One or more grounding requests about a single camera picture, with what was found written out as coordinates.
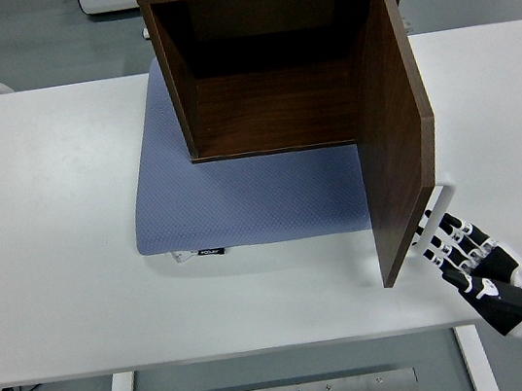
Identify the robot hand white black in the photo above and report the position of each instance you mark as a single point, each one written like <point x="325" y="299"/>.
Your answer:
<point x="502" y="297"/>

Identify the brown wooden cabinet door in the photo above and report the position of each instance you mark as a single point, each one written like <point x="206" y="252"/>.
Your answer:
<point x="394" y="136"/>

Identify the blue textured mat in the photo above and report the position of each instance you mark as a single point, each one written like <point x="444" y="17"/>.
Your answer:
<point x="242" y="198"/>

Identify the black mat label tag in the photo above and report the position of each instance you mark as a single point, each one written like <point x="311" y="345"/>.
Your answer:
<point x="212" y="252"/>

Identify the white mat label tag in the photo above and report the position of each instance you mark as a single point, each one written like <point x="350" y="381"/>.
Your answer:
<point x="181" y="256"/>

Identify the grey metal bracket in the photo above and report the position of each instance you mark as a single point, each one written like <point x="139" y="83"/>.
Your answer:
<point x="408" y="26"/>

